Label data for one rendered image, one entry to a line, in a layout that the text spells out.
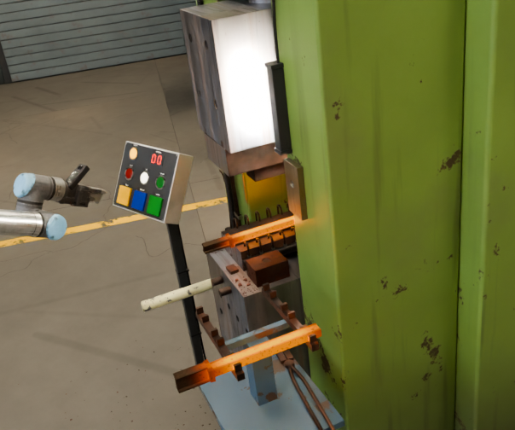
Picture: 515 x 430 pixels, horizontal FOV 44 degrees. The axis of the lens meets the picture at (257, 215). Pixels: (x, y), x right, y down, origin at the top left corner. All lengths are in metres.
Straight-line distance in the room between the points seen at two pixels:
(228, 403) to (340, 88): 0.94
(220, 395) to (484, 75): 1.16
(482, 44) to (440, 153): 0.31
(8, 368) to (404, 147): 2.55
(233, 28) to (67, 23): 8.15
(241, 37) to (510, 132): 0.79
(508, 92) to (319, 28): 0.56
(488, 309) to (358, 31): 0.98
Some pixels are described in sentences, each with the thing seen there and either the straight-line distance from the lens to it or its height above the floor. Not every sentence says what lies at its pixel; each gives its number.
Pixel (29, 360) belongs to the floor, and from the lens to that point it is 3.68.
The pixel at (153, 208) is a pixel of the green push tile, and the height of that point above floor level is 1.00.
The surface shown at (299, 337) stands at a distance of 1.66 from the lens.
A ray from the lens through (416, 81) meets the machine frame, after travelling 1.76.
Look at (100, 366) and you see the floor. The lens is 3.46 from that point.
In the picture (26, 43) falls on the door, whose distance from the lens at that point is 10.06.
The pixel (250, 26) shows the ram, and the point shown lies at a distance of 1.89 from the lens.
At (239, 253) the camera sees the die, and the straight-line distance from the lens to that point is 2.18.
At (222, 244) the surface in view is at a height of 1.00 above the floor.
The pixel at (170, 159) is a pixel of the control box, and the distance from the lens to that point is 2.53.
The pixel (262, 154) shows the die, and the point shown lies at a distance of 2.05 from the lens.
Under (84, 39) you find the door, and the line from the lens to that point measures 9.98.
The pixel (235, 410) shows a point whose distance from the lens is 1.89.
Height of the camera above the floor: 2.06
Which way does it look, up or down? 27 degrees down
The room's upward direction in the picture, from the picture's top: 8 degrees counter-clockwise
